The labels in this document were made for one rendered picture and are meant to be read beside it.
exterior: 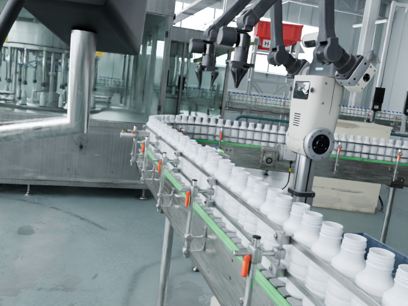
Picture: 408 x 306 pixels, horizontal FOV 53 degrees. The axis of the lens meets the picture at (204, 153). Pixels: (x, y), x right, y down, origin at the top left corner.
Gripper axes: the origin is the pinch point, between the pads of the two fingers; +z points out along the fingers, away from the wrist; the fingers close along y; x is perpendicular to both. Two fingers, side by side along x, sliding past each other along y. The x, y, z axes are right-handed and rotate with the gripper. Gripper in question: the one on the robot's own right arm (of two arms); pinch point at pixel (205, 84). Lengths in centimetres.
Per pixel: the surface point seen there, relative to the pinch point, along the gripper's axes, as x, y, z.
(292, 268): 133, 19, 33
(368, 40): -779, -687, -174
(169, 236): 22, 15, 71
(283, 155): -65, -85, 44
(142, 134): -40, 22, 33
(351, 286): 150, 19, 28
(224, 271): 105, 21, 48
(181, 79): -455, -98, -6
